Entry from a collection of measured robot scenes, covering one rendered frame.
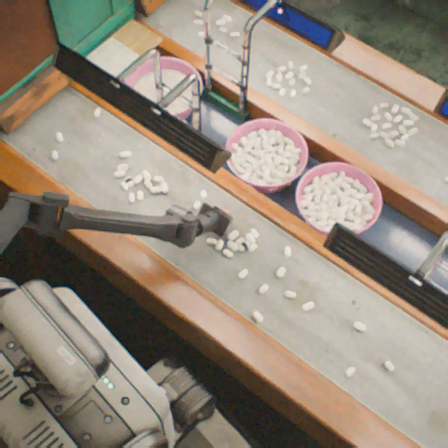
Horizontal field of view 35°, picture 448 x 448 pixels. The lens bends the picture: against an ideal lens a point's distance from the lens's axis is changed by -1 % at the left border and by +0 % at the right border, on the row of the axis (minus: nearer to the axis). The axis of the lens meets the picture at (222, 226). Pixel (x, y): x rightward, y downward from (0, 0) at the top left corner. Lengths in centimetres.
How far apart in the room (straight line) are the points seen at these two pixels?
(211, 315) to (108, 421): 85
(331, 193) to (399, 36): 169
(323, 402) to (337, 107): 103
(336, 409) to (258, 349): 26
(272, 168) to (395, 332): 65
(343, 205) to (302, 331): 45
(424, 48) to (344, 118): 142
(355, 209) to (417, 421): 67
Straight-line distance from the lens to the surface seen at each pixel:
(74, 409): 124
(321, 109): 246
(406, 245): 229
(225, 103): 248
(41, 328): 108
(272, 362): 197
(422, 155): 241
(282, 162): 232
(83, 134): 240
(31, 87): 240
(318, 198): 224
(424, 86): 257
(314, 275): 211
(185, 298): 203
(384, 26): 386
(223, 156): 189
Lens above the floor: 262
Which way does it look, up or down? 60 degrees down
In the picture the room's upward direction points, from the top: 1 degrees clockwise
